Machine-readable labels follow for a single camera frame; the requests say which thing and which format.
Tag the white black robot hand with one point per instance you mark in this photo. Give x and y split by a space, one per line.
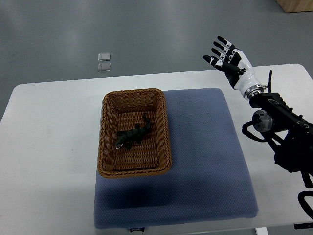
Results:
240 73

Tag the dark green toy crocodile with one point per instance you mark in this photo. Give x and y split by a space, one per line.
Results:
127 138

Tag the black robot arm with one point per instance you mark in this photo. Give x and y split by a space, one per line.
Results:
288 134

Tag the brown wicker basket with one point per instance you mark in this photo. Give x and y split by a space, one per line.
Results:
121 111

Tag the wooden box corner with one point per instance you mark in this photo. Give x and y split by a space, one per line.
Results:
295 6

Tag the blue grey fabric mat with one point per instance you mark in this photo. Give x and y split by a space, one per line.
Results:
209 179

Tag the upper metal floor plate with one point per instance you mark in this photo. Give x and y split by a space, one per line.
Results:
104 56

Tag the metal floor plate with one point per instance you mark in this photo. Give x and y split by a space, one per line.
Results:
104 56
104 66

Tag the lower metal floor plate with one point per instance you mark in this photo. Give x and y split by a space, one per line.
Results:
104 66

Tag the white table leg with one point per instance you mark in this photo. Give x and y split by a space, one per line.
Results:
261 231

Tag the black table control panel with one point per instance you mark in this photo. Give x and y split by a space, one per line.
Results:
303 226

